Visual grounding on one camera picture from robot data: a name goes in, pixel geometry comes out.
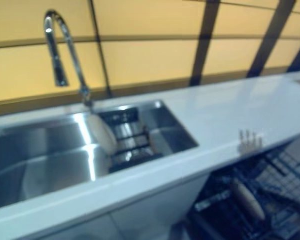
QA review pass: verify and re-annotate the chrome gooseneck faucet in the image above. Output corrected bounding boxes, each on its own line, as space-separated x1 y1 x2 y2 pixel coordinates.
43 9 95 109

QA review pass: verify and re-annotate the dishwasher upper wire rack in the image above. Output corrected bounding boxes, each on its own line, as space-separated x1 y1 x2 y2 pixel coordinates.
257 144 300 208

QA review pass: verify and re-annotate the dishwasher lower wire rack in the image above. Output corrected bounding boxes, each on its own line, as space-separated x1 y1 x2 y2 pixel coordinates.
193 172 300 240

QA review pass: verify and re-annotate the white cabinet door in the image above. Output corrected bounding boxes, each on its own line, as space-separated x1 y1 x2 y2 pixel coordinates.
109 173 211 240
39 212 121 240

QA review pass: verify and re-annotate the stainless steel kitchen sink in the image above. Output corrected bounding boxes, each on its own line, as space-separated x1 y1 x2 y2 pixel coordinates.
0 99 200 211

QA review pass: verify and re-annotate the black steel roll-up drying rack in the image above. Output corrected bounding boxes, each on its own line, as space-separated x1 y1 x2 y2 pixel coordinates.
98 107 164 174

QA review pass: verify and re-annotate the dishwasher wire rack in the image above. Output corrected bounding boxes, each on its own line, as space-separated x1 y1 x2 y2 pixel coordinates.
193 172 300 240
257 144 300 208

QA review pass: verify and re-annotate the cream round plate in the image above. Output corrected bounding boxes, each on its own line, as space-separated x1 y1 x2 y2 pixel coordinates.
231 183 266 221
87 113 118 155

